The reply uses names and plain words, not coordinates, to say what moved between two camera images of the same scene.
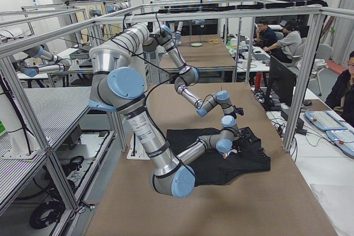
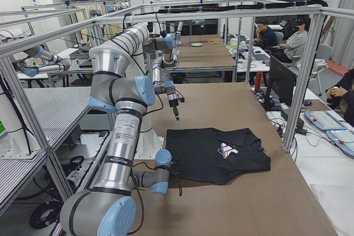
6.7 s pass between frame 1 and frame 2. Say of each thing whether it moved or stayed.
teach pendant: stayed
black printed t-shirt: stayed
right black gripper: moved
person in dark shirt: stayed
